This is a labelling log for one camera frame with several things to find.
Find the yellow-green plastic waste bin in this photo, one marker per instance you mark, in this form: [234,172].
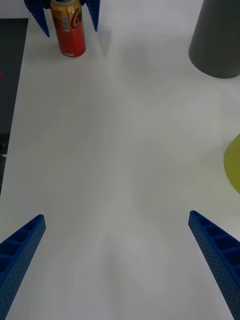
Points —
[233,162]

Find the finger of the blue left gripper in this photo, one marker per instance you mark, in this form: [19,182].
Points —
[36,12]
[93,12]

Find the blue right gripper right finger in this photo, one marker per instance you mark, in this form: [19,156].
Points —
[220,260]

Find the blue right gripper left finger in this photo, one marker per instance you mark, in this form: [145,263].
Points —
[20,260]

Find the orange-red drink can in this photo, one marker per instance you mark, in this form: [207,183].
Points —
[70,32]

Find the grey plastic waste bin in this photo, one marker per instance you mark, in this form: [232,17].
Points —
[217,42]

